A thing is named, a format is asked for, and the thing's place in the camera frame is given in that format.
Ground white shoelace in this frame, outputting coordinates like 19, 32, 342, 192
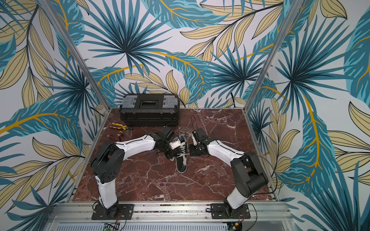
176, 151, 188, 173

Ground black white canvas sneaker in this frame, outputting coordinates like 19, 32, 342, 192
175, 136, 188, 173

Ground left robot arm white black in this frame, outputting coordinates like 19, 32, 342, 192
91, 126, 188, 209

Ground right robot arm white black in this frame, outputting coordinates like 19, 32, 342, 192
189, 129, 269, 210

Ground black grey plastic toolbox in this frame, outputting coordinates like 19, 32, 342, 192
119, 94, 180, 127

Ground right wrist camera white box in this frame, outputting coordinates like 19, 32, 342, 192
191, 134, 198, 146

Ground yellow handled pliers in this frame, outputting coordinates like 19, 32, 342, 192
109, 123, 133, 131

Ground red handled tool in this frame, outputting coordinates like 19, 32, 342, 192
108, 132, 123, 142

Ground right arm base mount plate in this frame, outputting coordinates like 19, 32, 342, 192
206, 203, 251, 220

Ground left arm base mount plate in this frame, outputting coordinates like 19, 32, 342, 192
92, 203, 135, 220

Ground aluminium rail frame front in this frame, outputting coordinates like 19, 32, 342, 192
44, 201, 297, 231

